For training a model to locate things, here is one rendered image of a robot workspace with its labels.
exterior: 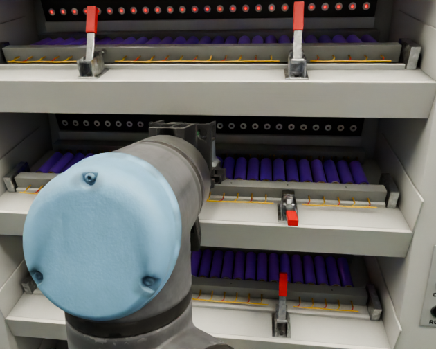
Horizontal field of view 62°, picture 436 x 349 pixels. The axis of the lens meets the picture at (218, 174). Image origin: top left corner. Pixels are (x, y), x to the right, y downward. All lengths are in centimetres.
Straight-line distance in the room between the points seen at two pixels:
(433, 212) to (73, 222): 44
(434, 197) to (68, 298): 43
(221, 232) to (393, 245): 23
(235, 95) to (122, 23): 28
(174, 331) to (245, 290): 38
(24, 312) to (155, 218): 53
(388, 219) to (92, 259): 42
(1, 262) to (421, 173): 63
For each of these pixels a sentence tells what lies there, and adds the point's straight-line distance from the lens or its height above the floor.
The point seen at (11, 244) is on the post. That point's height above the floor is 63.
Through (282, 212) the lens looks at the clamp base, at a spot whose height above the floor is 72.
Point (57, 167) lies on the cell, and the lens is 66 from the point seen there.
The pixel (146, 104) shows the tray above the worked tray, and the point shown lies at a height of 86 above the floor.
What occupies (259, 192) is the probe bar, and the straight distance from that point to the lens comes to 53.
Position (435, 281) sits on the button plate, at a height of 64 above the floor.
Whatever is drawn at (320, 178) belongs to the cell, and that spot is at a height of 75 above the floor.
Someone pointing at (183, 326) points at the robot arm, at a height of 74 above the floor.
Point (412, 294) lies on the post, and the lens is 58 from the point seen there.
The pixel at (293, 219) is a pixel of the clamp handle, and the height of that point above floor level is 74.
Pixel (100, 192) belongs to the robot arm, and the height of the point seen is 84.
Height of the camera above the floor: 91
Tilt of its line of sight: 16 degrees down
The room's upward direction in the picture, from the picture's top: straight up
